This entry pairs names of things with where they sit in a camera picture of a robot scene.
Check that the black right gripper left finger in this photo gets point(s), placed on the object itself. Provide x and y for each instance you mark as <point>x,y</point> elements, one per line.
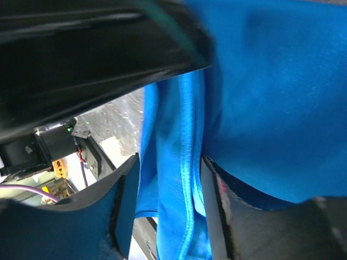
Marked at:
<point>95,223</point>

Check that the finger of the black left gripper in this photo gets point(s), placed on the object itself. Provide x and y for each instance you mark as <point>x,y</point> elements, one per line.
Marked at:
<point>62,58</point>

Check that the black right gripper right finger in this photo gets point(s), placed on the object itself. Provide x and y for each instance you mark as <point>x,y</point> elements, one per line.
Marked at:
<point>245,223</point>

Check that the blue cloth napkin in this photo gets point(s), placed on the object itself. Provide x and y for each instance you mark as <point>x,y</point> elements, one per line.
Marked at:
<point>270,111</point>

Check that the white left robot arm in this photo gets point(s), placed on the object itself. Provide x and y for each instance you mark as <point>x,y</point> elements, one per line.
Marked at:
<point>32,152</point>

